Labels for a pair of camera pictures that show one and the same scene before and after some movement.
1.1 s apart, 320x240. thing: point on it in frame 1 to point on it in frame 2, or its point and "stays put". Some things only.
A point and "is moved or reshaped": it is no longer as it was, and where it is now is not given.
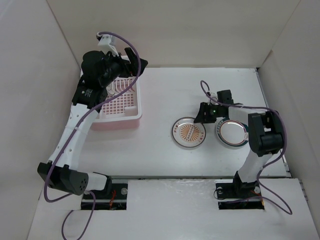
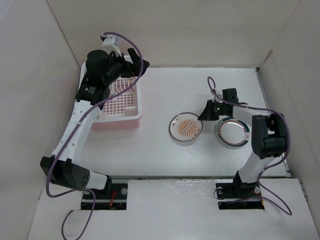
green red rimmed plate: (232, 133) stays put
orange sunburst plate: (186, 133) is moved or reshaped
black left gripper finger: (134, 61) stays put
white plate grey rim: (111, 88) stays put
